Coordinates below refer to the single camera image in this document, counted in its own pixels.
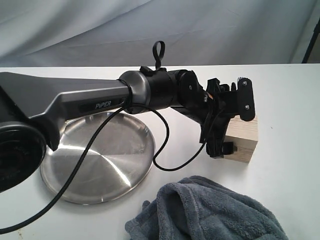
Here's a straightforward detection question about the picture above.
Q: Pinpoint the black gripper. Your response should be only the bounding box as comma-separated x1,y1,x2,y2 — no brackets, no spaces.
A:
172,77,238,159

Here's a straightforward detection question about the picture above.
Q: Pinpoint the light wooden cube block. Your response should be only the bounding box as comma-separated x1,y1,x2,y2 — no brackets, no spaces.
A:
224,116,259,164

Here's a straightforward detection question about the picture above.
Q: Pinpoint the grey-blue fleece towel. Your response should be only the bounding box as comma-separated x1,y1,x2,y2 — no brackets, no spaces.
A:
124,175,288,240

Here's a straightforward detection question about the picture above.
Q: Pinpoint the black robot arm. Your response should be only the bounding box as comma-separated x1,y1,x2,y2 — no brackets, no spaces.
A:
0,41,239,191

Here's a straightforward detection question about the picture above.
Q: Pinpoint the round stainless steel plate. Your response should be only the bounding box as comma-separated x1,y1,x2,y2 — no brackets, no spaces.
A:
39,112,156,205

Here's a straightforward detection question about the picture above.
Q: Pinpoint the black backdrop stand pole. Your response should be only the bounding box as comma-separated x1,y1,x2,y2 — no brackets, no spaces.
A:
301,13,320,64

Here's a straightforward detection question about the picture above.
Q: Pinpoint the grey backdrop cloth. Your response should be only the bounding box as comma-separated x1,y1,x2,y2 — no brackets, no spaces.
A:
0,0,320,67

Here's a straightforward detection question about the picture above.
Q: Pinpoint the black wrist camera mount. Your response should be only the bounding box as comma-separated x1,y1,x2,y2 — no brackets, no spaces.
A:
231,77,256,122

